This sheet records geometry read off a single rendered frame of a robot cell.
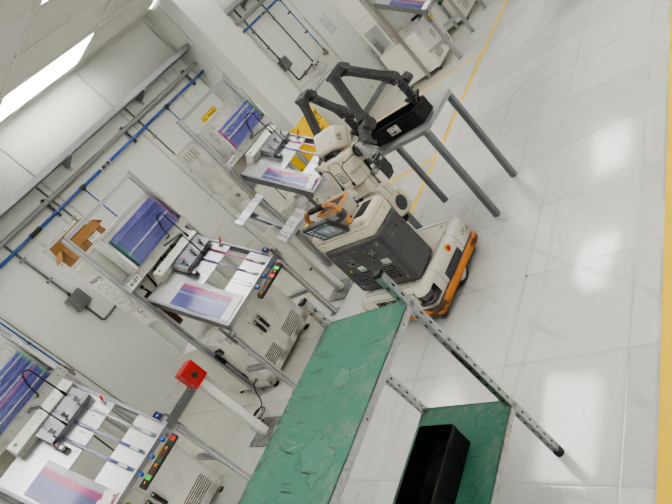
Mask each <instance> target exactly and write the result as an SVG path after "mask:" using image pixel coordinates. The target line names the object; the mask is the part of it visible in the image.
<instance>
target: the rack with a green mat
mask: <svg viewBox="0 0 672 504"><path fill-rule="evenodd" d="M373 278H374V279H375V280H376V281H377V282H378V283H379V284H380V285H381V286H382V287H383V288H384V289H385V290H386V291H387V292H388V293H389V294H390V295H391V296H392V297H393V298H394V299H395V300H396V301H397V302H396V303H392V304H389V305H386V306H383V307H379V308H376V309H373V310H369V311H366V312H363V313H359V314H356V315H353V316H350V317H346V318H343V319H340V320H336V321H333V322H332V321H331V320H330V319H329V318H327V317H326V316H325V315H324V314H323V313H322V312H321V311H320V310H318V309H317V308H316V307H315V306H314V305H313V304H312V303H311V302H310V301H308V300H307V299H306V298H305V297H304V298H302V299H300V301H299V303H298V305H299V306H300V307H301V308H302V309H303V310H304V311H305V312H306V313H308V314H309V315H310V316H311V317H312V318H313V319H314V320H316V321H317V322H318V323H319V324H320V325H321V326H322V327H323V328H325V329H324V331H323V333H322V335H321V337H320V339H319V341H318V343H317V345H316V347H315V349H314V351H313V353H312V355H311V357H310V359H309V361H308V363H307V365H306V367H305V369H304V371H303V373H302V375H301V377H300V379H299V381H298V383H297V385H296V387H295V389H294V391H293V393H292V395H291V398H290V400H289V402H288V404H287V406H286V408H285V410H284V412H283V414H282V416H281V418H280V420H279V422H278V424H277V426H276V428H275V430H274V432H273V434H272V436H271V438H270V440H269V442H268V444H267V446H266V448H265V450H264V452H263V454H262V456H261V458H260V460H259V462H258V464H257V466H256V468H255V470H254V472H253V474H252V476H251V478H250V480H249V482H248V484H247V486H246V488H245V490H244V492H243V494H242V496H241V498H240V500H239V502H238V504H339V502H340V499H341V496H342V494H343V491H344V489H345V486H346V483H347V481H348V478H349V476H350V473H351V470H352V468H353V465H354V463H355V460H356V457H357V455H358V452H359V450H360V447H361V444H362V442H363V439H364V437H365V434H366V431H367V429H368V426H369V424H370V421H371V418H372V416H373V413H374V410H375V408H376V405H377V403H378V400H379V397H380V395H381V392H382V390H383V387H384V384H385V382H386V383H387V384H388V385H389V386H390V387H391V388H392V389H393V390H395V391H396V392H397V393H398V394H399V395H400V396H401V397H403V398H404V399H405V400H406V401H407V402H408V403H409V404H410V405H412V406H413V407H414V408H415V409H416V410H417V411H418V412H419V413H421V417H420V420H419V423H418V426H417V429H416V432H415V435H414V438H413V441H412V444H411V447H410V451H409V454H408V457H407V460H406V463H405V466H404V469H403V472H402V475H401V478H400V481H399V485H398V488H397V491H396V494H395V497H394V500H393V503H392V504H395V501H396V498H397V495H398V492H399V489H400V486H401V483H402V480H403V476H404V473H405V470H406V467H407V464H408V461H409V458H410V454H411V451H412V448H413V445H414V442H415V439H416V435H417V432H418V429H419V427H420V426H429V425H443V424H454V425H455V426H456V428H457V429H458V430H459V431H460V432H461V433H462V434H463V435H464V436H465V437H466V438H467V439H468V440H469V441H470V447H469V450H468V454H467V458H466V462H465V466H464V470H463V474H462V478H461V482H460V486H459V490H458V494H457V498H456V502H455V504H496V503H497V499H498V494H499V489H500V484H501V479H502V475H503V470H504V465H505V460H506V455H507V450H508V446H509V441H510V436H511V431H512V426H513V421H514V417H515V416H516V417H517V418H518V419H519V420H520V421H521V422H522V423H523V424H524V425H525V426H526V427H527V428H528V429H529V430H530V431H531V432H532V433H533V434H534V435H535V436H536V437H537V438H538V439H539V440H540V441H541V442H542V443H543V444H544V445H545V446H546V447H547V448H549V449H550V450H551V451H552V452H553V453H554V454H555V455H556V456H557V457H562V456H563V455H564V452H565V451H564V449H563V448H562V447H561V446H560V445H559V444H558V443H557V442H556V441H555V440H554V439H553V438H552V437H551V436H550V435H549V434H548V433H547V432H546V431H545V430H544V429H543V428H542V427H541V426H540V425H539V424H538V423H537V422H536V421H535V420H534V419H533V418H532V417H531V416H530V415H529V414H528V413H527V412H526V411H525V410H524V409H523V408H522V407H521V406H520V405H519V404H518V403H517V402H516V401H515V400H514V399H513V398H511V397H510V396H509V395H508V394H507V393H506V392H505V391H504V390H503V389H502V388H501V387H500V386H499V385H498V384H497V383H496V382H495V381H494V380H493V379H492V378H491V377H490V376H489V375H488V374H487V373H486V372H485V371H484V370H483V369H482V368H481V367H480V366H479V365H478V364H477V363H476V362H475V361H474V360H473V359H472V358H471V357H470V356H469V355H468V354H467V353H466V352H465V351H464V350H463V349H462V348H461V347H460V346H459V345H458V344H457V343H456V342H455V341H454V340H453V339H452V338H451V337H450V336H449V335H448V334H447V333H446V332H445V331H444V330H443V329H442V328H441V327H440V326H439V325H438V324H437V323H436V322H435V321H434V320H433V319H432V318H431V317H430V316H429V315H427V314H426V313H425V312H424V311H423V310H422V309H421V308H420V307H419V306H418V305H417V304H416V302H415V301H413V300H412V299H411V298H410V297H409V296H408V295H407V294H406V293H405V292H404V291H403V290H402V289H401V288H400V287H399V286H398V285H397V284H396V283H395V282H394V281H393V280H392V279H391V278H390V277H389V276H388V275H387V274H386V273H385V272H384V271H383V270H382V269H379V270H376V271H375V272H374V275H373ZM411 315H412V316H413V317H414V318H415V319H416V320H417V321H418V322H419V323H420V324H421V325H422V326H423V327H424V328H425V329H426V330H427V331H428V332H429V333H430V334H431V335H432V336H433V337H434V338H435V339H436V340H437V341H438V342H439V343H440V344H442V345H443V346H444V347H445V348H446V349H447V350H448V351H449V352H450V353H451V354H452V355H453V356H454V357H455V358H456V359H457V360H458V361H459V362H460V363H461V364H462V365H463V366H464V367H465V368H466V369H467V370H468V371H469V372H470V373H471V374H472V375H473V376H474V377H475V378H477V379H478V380H479V381H480V382H481V383H482V384H483V385H484V386H485V387H486V388H487V389H488V390H489V391H490V392H491V393H492V394H493V395H494V396H495V397H496V398H497V399H498V400H499V401H490V402H481V403H471V404H461V405H451V406H441V407H431V408H428V407H427V406H426V405H424V404H423V403H422V402H421V401H420V400H419V399H418V398H417V397H415V396H414V395H413V394H412V393H411V392H410V391H409V390H408V389H407V388H405V387H404V386H403V385H402V384H401V383H400V382H399V381H398V380H397V379H395V378H394V377H393V376H392V375H391V374H390V373H389V371H390V369H391V366H392V364H393V361H394V358H395V356H396V353H397V351H398V348H399V345H400V343H401V340H402V338H403V335H404V332H405V330H406V327H407V324H408V322H409V319H410V317H411Z"/></svg>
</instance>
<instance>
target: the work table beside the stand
mask: <svg viewBox="0 0 672 504"><path fill-rule="evenodd" d="M447 100H448V101H449V102H450V104H451V105H452V106H453V107H454V109H455V110H456V111H457V112H458V113H459V115H460V116H461V117H462V118H463V120H464V121H465V122H466V123H467V124H468V126H469V127H470V128H471V129H472V131H473V132H474V133H475V134H476V135H477V137H478V138H479V139H480V140H481V142H482V143H483V144H484V145H485V146H486V148H487V149H488V150H489V151H490V153H491V154H492V155H493V156H494V157H495V159H496V160H497V161H498V162H499V164H500V165H501V166H502V167H503V168H504V170H505V171H506V172H507V173H508V175H509V176H510V177H511V178H512V177H515V176H516V174H517V172H516V170H515V169H514V168H513V167H512V166H511V164H510V163H509V162H508V161H507V159H506V158H505V157H504V156H503V154H502V153H501V152H500V151H499V149H498V148H497V147H496V146H495V144H494V143H493V142H492V141H491V140H490V138H489V137H488V136H487V135H486V133H485V132H484V131H483V130H482V128H481V127H480V126H479V125H478V123H477V122H476V121H475V120H474V119H473V117H472V116H471V115H470V114H469V112H468V111H467V110H466V109H465V107H464V106H463V105H462V104H461V102H460V101H459V100H458V99H457V98H456V96H455V95H454V94H453V93H452V91H451V90H450V89H448V90H446V91H444V92H443V93H441V94H439V95H437V96H436V97H434V98H432V99H431V100H429V102H430V104H431V105H432V106H433V109H432V110H431V112H430V114H429V116H428V117H427V119H426V121H425V122H424V123H423V124H421V125H419V126H418V127H416V128H414V129H412V130H410V131H408V132H407V133H405V134H403V135H401V136H399V137H397V138H396V139H394V140H392V141H390V142H388V143H387V144H385V145H383V146H381V147H379V149H378V150H377V151H376V152H375V153H377V152H378V151H381V152H382V153H381V154H382V155H383V156H385V155H387V154H389V153H391V152H393V151H395V150H396V151H397V152H398V153H399V154H400V156H401V157H402V158H403V159H404V160H405V161H406V162H407V163H408V165H409V166H410V167H411V168H412V169H413V170H414V171H415V172H416V173H417V175H418V176H419V177H420V178H421V179H422V180H423V181H424V182H425V183H426V185H427V186H428V187H429V188H430V189H431V190H432V191H433V192H434V193H435V195H436V196H437V197H438V198H439V199H440V200H441V201H442V202H443V203H445V202H447V200H448V198H447V196H446V195H445V194H444V193H443V192H442V191H441V190H440V189H439V187H438V186H437V185H436V184H435V183H434V182H433V181H432V180H431V178H430V177H429V176H428V175H427V174H426V173H425V172H424V171H423V169H422V168H421V167H420V166H419V165H418V164H417V163H416V162H415V160H414V159H413V158H412V157H411V156H410V155H409V154H408V153H407V151H406V150H405V149H404V148H403V146H404V145H406V144H408V143H410V142H412V141H414V140H416V139H418V138H420V137H422V136H425V138H426V139H427V140H428V141H429V142H430V143H431V144H432V146H433V147H434V148H435V149H436V150H437V151H438V153H439V154H440V155H441V156H442V157H443V158H444V160H445V161H446V162H447V163H448V164H449V165H450V167H451V168H452V169H453V170H454V171H455V172H456V173H457V175H458V176H459V177H460V178H461V179H462V180H463V182H464V183H465V184H466V185H467V186H468V187H469V189H470V190H471V191H472V192H473V193H474V194H475V195H476V197H477V198H478V199H479V200H480V201H481V202H482V204H483V205H484V206H485V207H486V208H487V209H488V211H489V212H490V213H491V214H492V215H493V216H494V217H498V216H499V215H500V213H501V212H500V211H499V209H498V208H497V207H496V206H495V205H494V203H493V202H492V201H491V200H490V199H489V198H488V196H487V195H486V194H485V193H484V192H483V191H482V189H481V188H480V187H479V186H478V185H477V184H476V182H475V181H474V180H473V179H472V178H471V176H470V175H469V174H468V173H467V172H466V171H465V169H464V168H463V167H462V166H461V165H460V164H459V162H458V161H457V160H456V159H455V158H454V157H453V155H452V154H451V153H450V152H449V151H448V150H447V148H446V147H445V146H444V145H443V144H442V142H441V141H440V140H439V139H438V138H437V137H436V135H435V134H434V133H433V132H432V131H431V130H430V129H431V127H432V125H433V124H434V122H435V120H436V119H437V117H438V115H439V113H440V112H441V110H442V108H443V106H444V105H445V103H446V101H447ZM375 153H374V154H375ZM407 214H408V215H409V218H408V220H407V221H408V222H409V223H410V224H411V225H412V226H413V227H414V228H415V229H416V230H417V229H420V228H423V226H422V225H421V224H420V223H419V222H418V221H417V220H416V219H415V217H414V216H413V215H412V214H411V213H410V212H409V211H408V212H407Z"/></svg>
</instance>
